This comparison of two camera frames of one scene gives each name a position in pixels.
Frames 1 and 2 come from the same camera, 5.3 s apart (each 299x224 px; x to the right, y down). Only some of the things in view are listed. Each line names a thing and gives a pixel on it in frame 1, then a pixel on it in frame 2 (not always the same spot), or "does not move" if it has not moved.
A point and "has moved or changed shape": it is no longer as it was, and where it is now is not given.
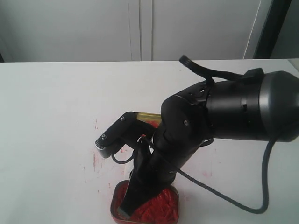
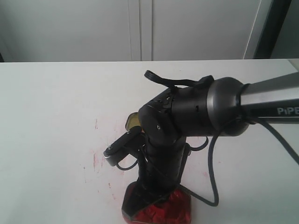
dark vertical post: x=276 y=13 does not move
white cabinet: x=83 y=31 does not move
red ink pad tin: x=163 y=209 has moved or changed shape
